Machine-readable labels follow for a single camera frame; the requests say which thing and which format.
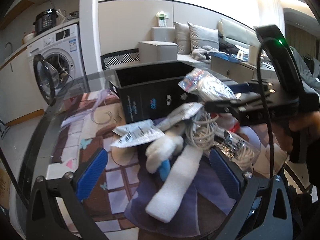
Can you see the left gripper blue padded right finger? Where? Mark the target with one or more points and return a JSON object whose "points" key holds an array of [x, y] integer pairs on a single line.
{"points": [[228, 173]]}

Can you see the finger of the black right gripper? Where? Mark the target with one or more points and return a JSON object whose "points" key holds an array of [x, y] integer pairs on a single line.
{"points": [[223, 106]]}

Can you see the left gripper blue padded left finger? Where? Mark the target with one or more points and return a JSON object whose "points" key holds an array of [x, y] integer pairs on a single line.
{"points": [[88, 173]]}

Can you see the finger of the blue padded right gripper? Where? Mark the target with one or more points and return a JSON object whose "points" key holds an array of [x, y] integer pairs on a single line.
{"points": [[246, 87]]}

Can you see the bagged adidas socks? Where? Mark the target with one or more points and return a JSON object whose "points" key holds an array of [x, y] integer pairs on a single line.
{"points": [[235, 148]]}

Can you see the clear bag white cloth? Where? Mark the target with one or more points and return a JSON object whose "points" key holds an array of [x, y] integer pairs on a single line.
{"points": [[206, 86]]}

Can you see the white foil sachet packet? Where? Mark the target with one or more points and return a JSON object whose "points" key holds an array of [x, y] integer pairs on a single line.
{"points": [[136, 133]]}

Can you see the white plush toy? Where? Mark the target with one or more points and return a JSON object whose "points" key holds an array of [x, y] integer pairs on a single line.
{"points": [[160, 151]]}

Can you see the white foam block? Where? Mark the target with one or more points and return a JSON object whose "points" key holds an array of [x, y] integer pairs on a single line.
{"points": [[166, 202]]}

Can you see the black cardboard box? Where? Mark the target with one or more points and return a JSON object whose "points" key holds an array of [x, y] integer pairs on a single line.
{"points": [[151, 91]]}

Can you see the person's right hand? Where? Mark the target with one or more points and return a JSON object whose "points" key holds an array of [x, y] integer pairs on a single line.
{"points": [[308, 121]]}

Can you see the beige low cabinet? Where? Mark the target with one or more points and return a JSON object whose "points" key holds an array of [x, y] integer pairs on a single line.
{"points": [[231, 67]]}

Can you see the red white plastic bag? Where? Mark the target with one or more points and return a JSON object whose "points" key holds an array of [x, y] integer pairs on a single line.
{"points": [[226, 121]]}

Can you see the black jacket on sofa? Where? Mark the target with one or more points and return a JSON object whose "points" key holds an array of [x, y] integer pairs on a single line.
{"points": [[225, 46]]}

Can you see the beige sofa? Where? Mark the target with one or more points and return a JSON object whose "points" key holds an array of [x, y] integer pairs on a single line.
{"points": [[167, 49]]}

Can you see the anime print desk mat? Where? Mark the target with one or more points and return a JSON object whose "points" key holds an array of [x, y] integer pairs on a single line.
{"points": [[118, 200]]}

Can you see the grey crumpled cloth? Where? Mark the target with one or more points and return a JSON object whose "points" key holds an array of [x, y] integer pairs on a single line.
{"points": [[203, 53]]}

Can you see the grey cushion right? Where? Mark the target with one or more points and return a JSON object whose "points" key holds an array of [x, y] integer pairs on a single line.
{"points": [[202, 36]]}

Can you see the grey cushion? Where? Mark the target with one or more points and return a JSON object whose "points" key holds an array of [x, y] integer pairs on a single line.
{"points": [[202, 36], [182, 38]]}

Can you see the grey cushion left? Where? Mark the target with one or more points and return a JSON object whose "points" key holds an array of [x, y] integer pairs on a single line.
{"points": [[182, 38]]}

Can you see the black patterned chair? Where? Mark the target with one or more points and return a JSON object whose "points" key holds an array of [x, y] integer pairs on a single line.
{"points": [[115, 59]]}

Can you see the white washing machine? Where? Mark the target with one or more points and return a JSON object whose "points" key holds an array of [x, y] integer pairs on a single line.
{"points": [[61, 49]]}

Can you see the white bowl on counter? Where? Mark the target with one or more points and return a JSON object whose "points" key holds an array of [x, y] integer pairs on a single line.
{"points": [[28, 37]]}

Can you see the kitchen faucet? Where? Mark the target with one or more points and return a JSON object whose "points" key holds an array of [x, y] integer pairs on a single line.
{"points": [[8, 47]]}

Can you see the black pressure cooker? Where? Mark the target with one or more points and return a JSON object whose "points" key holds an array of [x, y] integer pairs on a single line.
{"points": [[45, 21]]}

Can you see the green white wall panel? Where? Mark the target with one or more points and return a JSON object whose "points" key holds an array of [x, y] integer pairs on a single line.
{"points": [[161, 18]]}

